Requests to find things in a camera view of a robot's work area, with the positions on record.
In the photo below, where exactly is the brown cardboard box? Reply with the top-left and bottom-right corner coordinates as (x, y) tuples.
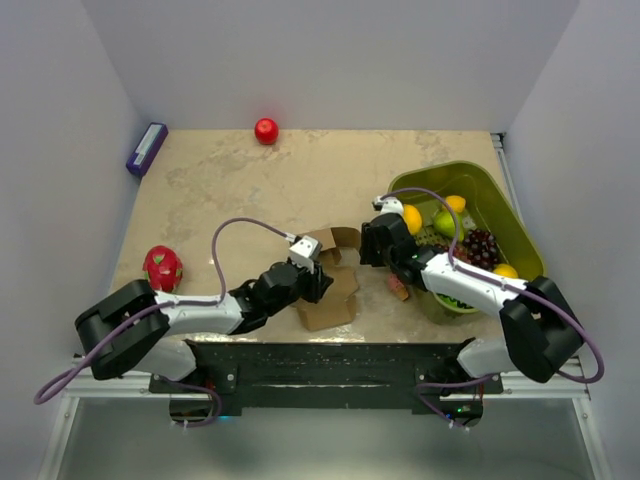
(295, 227), (360, 331)

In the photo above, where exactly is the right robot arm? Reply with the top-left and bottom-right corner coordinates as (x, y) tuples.
(360, 213), (584, 393)

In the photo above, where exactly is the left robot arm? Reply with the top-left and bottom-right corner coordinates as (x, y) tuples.
(75, 261), (334, 392)

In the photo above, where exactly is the purple white rectangular box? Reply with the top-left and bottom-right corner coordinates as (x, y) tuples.
(126, 122), (169, 177)

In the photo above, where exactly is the orange in basket front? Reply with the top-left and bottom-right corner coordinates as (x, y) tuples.
(403, 204), (423, 236)

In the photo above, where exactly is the orange in basket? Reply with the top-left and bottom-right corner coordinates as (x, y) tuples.
(445, 195), (466, 214)
(403, 204), (423, 236)

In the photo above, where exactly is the pink toy ice cream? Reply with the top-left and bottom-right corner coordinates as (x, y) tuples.
(387, 274), (410, 302)

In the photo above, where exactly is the green pear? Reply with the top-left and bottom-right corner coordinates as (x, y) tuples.
(433, 210), (465, 242)

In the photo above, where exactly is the olive green plastic basket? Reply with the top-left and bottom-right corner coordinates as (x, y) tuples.
(388, 161), (547, 324)

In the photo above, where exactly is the orange in basket back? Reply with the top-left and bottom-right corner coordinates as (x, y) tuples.
(445, 195), (466, 214)

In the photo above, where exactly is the green round toy fruit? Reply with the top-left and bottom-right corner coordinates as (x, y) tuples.
(433, 293), (477, 315)

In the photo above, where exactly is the dark red grape bunch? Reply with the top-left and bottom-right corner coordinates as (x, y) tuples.
(453, 228), (501, 271)

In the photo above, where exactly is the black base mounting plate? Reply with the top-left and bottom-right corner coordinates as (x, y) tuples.
(149, 342), (503, 424)

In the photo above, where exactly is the red dragon fruit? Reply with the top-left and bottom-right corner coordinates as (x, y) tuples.
(142, 245), (183, 293)

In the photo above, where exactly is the red apple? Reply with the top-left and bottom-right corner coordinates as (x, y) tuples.
(254, 117), (279, 145)

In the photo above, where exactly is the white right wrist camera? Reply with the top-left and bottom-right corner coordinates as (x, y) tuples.
(372, 196), (404, 216)

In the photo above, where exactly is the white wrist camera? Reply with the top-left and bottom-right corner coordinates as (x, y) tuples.
(372, 196), (404, 216)
(288, 235), (322, 273)

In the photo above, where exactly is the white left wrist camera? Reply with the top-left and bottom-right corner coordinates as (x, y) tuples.
(288, 235), (322, 273)

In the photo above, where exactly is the aluminium frame rail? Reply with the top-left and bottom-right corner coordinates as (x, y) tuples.
(59, 355), (594, 401)

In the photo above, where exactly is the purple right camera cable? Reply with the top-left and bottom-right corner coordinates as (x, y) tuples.
(377, 187), (605, 385)

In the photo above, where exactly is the purple camera cable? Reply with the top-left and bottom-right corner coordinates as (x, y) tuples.
(377, 187), (605, 385)
(33, 217), (296, 406)

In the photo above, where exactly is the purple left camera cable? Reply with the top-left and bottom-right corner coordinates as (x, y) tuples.
(33, 217), (296, 406)

